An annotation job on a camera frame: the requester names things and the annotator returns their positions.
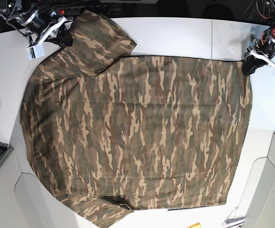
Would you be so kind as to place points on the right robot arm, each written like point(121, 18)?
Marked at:
point(13, 10)

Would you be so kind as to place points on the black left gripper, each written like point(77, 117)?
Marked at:
point(266, 47)

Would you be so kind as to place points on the black power strip red switch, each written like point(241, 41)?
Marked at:
point(71, 11)

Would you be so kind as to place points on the yellow object at bottom edge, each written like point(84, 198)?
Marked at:
point(196, 225)

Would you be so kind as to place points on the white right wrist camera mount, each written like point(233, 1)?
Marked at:
point(36, 49)

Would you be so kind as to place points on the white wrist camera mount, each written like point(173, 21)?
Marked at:
point(36, 49)
point(252, 51)

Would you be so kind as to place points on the camouflage T-shirt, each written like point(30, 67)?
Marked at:
point(108, 133)

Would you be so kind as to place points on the grey device at bottom right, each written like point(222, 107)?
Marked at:
point(232, 222)

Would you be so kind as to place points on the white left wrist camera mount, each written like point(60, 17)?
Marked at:
point(252, 51)

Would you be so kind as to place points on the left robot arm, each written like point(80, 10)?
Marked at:
point(267, 14)

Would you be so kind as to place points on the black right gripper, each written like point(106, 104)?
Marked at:
point(38, 22)

